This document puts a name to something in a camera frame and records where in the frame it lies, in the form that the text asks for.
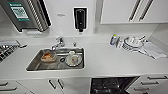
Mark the white cup on plate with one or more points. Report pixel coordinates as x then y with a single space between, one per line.
73 59

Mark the small white wall label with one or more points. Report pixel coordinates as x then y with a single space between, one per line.
60 15

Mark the steel kitchen sink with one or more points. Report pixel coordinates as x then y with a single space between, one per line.
35 65

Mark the small clear jar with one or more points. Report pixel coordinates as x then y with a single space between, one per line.
120 42

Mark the black soap dispenser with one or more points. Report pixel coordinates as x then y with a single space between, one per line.
80 20

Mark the white grey dish cloth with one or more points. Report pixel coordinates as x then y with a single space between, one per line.
154 50

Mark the small dish soap bottle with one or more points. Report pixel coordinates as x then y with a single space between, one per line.
114 40

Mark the white drawer unit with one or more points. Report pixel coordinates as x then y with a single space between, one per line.
151 85
13 87

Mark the chrome sink faucet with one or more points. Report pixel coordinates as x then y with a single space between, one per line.
59 43

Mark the steel paper towel dispenser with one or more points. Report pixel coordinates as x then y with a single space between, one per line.
23 15

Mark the white wall outlet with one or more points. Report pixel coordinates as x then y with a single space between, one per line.
96 29

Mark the stack of white plates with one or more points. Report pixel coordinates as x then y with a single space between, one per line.
133 44

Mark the bowl with orange sponge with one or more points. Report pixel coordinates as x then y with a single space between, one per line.
48 56

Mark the white two-door base cabinet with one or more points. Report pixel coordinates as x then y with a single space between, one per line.
66 86

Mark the white wall cabinet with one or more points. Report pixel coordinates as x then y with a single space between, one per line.
133 10

